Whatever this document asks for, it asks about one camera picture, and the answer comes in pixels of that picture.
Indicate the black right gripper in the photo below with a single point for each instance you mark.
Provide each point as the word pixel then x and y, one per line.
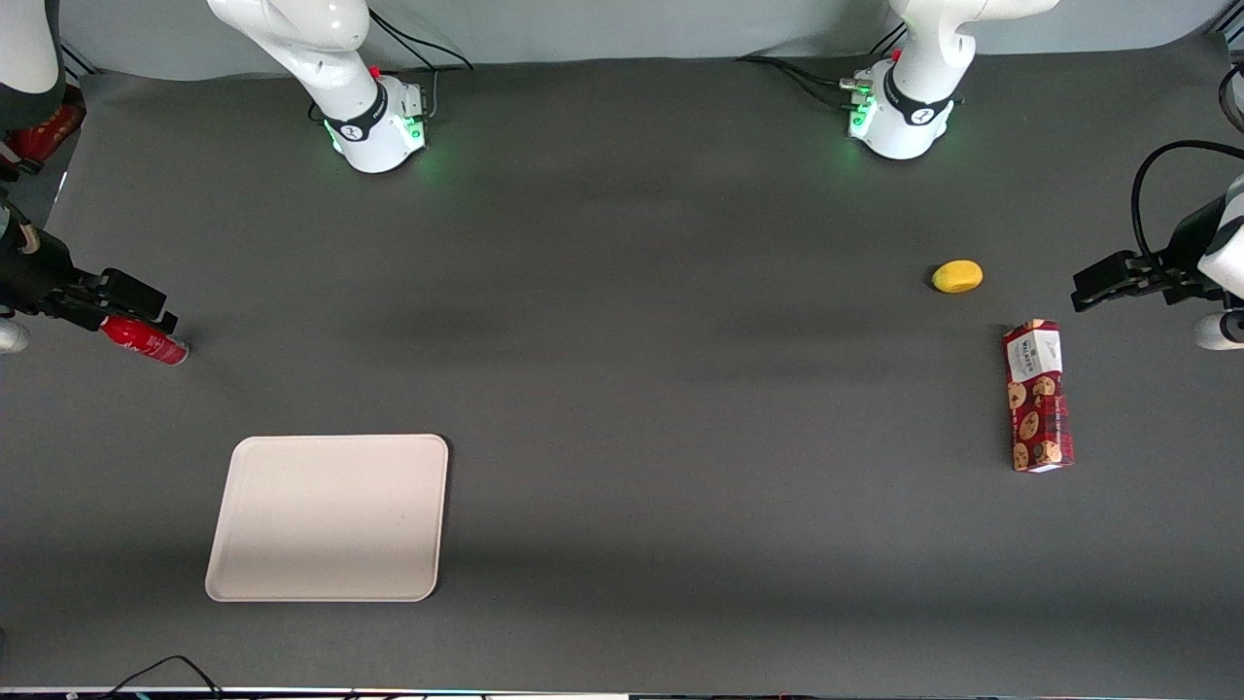
pixel 37 276

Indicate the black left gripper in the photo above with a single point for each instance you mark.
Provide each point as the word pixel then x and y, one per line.
pixel 1184 252

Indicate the red can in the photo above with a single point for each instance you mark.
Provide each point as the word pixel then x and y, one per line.
pixel 146 342

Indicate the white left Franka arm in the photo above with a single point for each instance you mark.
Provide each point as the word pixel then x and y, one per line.
pixel 923 78

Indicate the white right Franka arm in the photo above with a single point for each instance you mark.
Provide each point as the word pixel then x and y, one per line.
pixel 321 39

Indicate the beige plastic tray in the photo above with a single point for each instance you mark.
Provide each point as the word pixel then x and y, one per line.
pixel 326 515

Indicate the red cookie box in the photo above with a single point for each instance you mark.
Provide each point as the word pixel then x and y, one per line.
pixel 1040 408

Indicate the yellow lemon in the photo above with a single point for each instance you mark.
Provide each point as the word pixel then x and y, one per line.
pixel 957 276

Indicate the red background object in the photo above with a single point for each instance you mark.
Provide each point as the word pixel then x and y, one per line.
pixel 49 131

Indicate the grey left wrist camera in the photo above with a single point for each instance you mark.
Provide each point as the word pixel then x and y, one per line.
pixel 1220 331

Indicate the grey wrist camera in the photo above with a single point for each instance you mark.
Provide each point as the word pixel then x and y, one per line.
pixel 10 336
pixel 1220 331

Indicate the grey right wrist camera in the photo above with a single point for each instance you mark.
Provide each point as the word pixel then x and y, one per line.
pixel 10 336

